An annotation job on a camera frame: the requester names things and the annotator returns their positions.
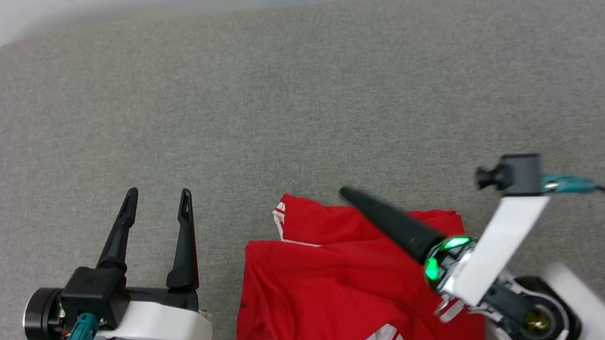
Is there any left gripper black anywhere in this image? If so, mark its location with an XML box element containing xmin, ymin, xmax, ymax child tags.
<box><xmin>87</xmin><ymin>179</ymin><xmax>209</xmax><ymax>325</ymax></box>

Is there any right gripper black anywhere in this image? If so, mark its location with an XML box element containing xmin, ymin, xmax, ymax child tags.
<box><xmin>339</xmin><ymin>168</ymin><xmax>488</xmax><ymax>331</ymax></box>

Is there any red and white garment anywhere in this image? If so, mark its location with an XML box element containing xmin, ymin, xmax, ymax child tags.
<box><xmin>216</xmin><ymin>167</ymin><xmax>488</xmax><ymax>340</ymax></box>

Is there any left white camera mount plate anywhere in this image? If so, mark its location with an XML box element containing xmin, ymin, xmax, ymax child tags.
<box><xmin>83</xmin><ymin>289</ymin><xmax>216</xmax><ymax>340</ymax></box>

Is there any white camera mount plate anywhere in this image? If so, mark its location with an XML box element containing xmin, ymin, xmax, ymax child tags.
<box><xmin>438</xmin><ymin>190</ymin><xmax>565</xmax><ymax>310</ymax></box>
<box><xmin>83</xmin><ymin>289</ymin><xmax>216</xmax><ymax>340</ymax></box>

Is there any right white camera mount plate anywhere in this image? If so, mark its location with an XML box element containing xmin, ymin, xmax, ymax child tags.
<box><xmin>438</xmin><ymin>190</ymin><xmax>565</xmax><ymax>310</ymax></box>

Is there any right teal cable connector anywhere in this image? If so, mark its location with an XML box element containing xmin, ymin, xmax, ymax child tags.
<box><xmin>540</xmin><ymin>167</ymin><xmax>601</xmax><ymax>201</ymax></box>

